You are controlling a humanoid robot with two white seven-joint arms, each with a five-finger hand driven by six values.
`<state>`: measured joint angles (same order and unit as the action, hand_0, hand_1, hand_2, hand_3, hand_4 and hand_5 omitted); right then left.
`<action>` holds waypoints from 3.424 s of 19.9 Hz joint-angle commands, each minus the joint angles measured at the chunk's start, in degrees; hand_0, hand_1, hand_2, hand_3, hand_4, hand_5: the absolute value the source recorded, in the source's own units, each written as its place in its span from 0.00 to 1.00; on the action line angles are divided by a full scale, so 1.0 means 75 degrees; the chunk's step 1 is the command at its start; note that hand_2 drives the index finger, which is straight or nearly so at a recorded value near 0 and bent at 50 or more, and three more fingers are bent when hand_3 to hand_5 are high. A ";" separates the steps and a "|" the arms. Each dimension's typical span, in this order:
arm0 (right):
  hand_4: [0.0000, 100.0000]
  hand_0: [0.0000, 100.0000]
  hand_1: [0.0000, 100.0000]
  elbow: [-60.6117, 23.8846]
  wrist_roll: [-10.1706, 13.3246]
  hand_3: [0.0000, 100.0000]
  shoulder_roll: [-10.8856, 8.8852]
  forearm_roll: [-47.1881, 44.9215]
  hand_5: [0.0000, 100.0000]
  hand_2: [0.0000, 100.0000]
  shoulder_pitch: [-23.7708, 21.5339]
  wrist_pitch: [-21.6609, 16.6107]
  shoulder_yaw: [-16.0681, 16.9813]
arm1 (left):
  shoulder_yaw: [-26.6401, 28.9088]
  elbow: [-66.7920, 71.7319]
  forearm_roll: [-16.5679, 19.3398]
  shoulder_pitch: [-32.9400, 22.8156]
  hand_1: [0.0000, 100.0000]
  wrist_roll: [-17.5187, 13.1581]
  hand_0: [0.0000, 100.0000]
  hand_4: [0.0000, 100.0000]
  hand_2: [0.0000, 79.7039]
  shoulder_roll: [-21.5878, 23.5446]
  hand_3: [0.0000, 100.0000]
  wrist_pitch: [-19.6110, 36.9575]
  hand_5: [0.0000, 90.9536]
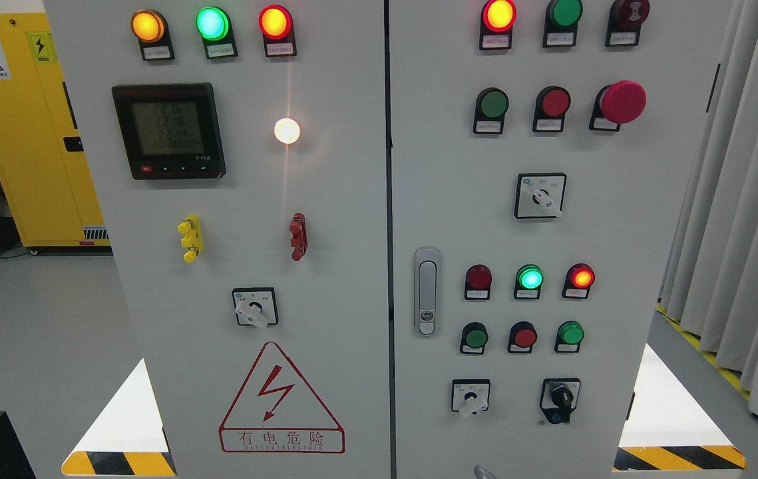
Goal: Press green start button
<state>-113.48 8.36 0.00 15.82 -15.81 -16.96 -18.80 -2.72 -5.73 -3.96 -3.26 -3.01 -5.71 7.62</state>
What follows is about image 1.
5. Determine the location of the black knob selector switch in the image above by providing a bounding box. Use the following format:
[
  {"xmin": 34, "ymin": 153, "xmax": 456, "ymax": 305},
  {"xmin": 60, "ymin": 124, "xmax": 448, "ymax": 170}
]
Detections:
[{"xmin": 539, "ymin": 378, "xmax": 582, "ymax": 424}]

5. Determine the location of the green push button lower right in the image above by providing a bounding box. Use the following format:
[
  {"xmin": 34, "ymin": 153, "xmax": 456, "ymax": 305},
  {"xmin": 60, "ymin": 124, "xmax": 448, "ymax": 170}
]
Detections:
[{"xmin": 553, "ymin": 321, "xmax": 585, "ymax": 354}]

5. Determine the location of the yellow test terminal block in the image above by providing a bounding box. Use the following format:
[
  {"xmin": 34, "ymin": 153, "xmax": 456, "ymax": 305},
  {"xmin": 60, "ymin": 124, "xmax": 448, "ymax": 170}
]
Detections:
[{"xmin": 177, "ymin": 214, "xmax": 204, "ymax": 263}]

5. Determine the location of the green push button lower left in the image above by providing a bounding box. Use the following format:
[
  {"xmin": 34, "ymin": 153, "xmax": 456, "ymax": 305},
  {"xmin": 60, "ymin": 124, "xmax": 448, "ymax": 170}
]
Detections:
[{"xmin": 460, "ymin": 322, "xmax": 489, "ymax": 355}]

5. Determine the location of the grey gripper tip bottom edge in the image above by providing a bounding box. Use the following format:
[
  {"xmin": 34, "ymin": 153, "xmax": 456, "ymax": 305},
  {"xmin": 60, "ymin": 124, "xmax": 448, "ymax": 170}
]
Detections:
[{"xmin": 474, "ymin": 464, "xmax": 496, "ymax": 479}]

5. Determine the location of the green push button upper row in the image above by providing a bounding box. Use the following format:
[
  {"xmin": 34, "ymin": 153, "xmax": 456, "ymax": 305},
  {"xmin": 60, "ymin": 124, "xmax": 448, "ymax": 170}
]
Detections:
[{"xmin": 473, "ymin": 87, "xmax": 509, "ymax": 134}]

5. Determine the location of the upper right rotary selector switch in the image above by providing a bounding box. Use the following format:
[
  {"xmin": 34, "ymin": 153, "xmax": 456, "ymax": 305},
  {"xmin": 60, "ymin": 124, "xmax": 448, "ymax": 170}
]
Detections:
[{"xmin": 514, "ymin": 172, "xmax": 567, "ymax": 219}]

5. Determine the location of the red test terminal block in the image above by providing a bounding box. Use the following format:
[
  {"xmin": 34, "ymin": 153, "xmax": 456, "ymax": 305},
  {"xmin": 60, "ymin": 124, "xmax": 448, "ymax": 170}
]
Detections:
[{"xmin": 289, "ymin": 212, "xmax": 308, "ymax": 261}]

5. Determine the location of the grey cabinet door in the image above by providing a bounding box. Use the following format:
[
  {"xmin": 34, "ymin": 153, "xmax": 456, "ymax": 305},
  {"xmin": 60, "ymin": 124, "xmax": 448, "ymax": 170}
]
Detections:
[
  {"xmin": 45, "ymin": 1, "xmax": 391, "ymax": 478},
  {"xmin": 389, "ymin": 1, "xmax": 733, "ymax": 478}
]

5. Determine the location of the yellow indicator light top left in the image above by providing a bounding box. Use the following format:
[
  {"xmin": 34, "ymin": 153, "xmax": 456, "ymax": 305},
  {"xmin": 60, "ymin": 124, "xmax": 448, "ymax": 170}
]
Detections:
[{"xmin": 131, "ymin": 9, "xmax": 175, "ymax": 61}]

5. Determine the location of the left grey cabinet door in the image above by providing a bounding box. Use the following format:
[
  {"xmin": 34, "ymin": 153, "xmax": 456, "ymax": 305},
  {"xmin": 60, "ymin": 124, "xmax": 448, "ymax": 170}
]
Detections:
[{"xmin": 45, "ymin": 1, "xmax": 391, "ymax": 478}]

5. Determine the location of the red high voltage warning sticker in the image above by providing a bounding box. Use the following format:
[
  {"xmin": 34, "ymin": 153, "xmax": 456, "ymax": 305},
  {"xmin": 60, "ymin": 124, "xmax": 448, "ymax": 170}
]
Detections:
[{"xmin": 218, "ymin": 341, "xmax": 345, "ymax": 454}]

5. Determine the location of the dark red unlit indicator light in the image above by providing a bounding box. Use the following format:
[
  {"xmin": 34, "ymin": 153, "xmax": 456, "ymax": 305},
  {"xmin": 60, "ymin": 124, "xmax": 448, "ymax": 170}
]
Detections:
[{"xmin": 464, "ymin": 264, "xmax": 493, "ymax": 301}]

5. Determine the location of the grey curtain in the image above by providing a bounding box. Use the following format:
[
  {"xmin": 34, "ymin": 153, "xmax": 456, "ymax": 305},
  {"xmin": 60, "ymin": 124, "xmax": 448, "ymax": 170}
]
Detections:
[{"xmin": 660, "ymin": 1, "xmax": 758, "ymax": 416}]

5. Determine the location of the red push button lower row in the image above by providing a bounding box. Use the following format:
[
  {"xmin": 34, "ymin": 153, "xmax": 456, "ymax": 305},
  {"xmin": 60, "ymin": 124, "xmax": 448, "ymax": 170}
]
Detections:
[{"xmin": 506, "ymin": 321, "xmax": 538, "ymax": 354}]

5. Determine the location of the red lit indicator light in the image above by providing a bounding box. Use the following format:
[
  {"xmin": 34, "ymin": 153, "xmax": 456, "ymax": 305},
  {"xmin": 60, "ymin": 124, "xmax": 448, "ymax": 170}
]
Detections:
[{"xmin": 562, "ymin": 263, "xmax": 596, "ymax": 299}]

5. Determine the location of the red indicator light top left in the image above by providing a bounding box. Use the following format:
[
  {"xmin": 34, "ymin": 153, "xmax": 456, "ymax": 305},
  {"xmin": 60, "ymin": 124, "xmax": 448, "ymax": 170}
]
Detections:
[{"xmin": 259, "ymin": 4, "xmax": 297, "ymax": 57}]

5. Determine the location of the red push button upper row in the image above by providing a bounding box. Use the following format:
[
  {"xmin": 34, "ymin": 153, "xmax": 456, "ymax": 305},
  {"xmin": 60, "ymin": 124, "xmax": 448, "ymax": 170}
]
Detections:
[{"xmin": 532, "ymin": 86, "xmax": 571, "ymax": 133}]

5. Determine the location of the white lit indicator light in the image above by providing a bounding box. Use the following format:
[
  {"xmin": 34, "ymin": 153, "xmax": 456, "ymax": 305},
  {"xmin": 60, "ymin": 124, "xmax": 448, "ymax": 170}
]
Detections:
[{"xmin": 274, "ymin": 117, "xmax": 301, "ymax": 145}]

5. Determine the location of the red mushroom emergency stop button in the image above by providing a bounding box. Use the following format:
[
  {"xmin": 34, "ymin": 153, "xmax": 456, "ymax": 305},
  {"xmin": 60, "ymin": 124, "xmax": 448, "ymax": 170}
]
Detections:
[{"xmin": 588, "ymin": 80, "xmax": 647, "ymax": 132}]

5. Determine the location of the left door rotary selector switch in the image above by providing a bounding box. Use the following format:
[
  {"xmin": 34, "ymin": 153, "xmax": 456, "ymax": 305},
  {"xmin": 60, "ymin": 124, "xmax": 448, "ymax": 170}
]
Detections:
[{"xmin": 232, "ymin": 286, "xmax": 280, "ymax": 328}]

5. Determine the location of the red indicator light top right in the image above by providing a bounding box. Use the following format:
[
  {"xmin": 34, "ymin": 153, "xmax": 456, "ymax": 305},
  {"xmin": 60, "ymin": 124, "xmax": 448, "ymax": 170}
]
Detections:
[{"xmin": 479, "ymin": 0, "xmax": 518, "ymax": 51}]

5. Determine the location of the lower white rotary selector switch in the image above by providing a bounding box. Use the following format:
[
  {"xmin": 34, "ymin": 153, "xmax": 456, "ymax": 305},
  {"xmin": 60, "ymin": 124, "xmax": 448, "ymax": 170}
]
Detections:
[{"xmin": 451, "ymin": 379, "xmax": 491, "ymax": 420}]

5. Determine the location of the silver cabinet door handle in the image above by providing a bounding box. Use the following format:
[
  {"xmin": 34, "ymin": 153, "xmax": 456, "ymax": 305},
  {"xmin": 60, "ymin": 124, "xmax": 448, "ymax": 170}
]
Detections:
[{"xmin": 413, "ymin": 247, "xmax": 441, "ymax": 337}]

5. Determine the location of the yellow safety storage cabinet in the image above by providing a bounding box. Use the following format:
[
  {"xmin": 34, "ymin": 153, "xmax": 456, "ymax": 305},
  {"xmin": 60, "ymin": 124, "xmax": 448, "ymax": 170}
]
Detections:
[{"xmin": 0, "ymin": 13, "xmax": 110, "ymax": 249}]

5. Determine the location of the green lit indicator light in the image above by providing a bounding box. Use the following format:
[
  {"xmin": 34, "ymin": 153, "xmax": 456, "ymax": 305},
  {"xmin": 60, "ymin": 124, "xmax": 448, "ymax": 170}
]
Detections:
[{"xmin": 513, "ymin": 264, "xmax": 544, "ymax": 300}]

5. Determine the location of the green indicator light top right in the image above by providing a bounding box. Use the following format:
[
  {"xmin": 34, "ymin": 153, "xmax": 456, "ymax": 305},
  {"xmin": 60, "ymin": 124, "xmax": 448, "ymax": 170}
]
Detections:
[{"xmin": 542, "ymin": 0, "xmax": 584, "ymax": 48}]

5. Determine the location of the red push button row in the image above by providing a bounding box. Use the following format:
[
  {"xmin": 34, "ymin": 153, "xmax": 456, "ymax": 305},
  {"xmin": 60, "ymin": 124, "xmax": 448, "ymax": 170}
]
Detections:
[
  {"xmin": 506, "ymin": 321, "xmax": 538, "ymax": 354},
  {"xmin": 532, "ymin": 86, "xmax": 571, "ymax": 133}
]

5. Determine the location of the black digital power meter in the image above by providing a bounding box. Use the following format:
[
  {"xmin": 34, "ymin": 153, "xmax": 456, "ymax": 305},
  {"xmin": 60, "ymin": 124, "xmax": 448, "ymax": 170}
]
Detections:
[{"xmin": 111, "ymin": 82, "xmax": 227, "ymax": 181}]

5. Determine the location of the green indicator light top left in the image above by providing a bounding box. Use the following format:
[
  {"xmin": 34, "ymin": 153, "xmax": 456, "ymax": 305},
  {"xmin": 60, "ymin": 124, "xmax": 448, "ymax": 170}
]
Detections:
[{"xmin": 196, "ymin": 6, "xmax": 238, "ymax": 59}]

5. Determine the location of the right grey cabinet door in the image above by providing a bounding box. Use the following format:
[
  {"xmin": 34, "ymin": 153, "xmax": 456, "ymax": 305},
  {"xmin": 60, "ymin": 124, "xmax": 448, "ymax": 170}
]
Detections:
[{"xmin": 389, "ymin": 1, "xmax": 733, "ymax": 478}]

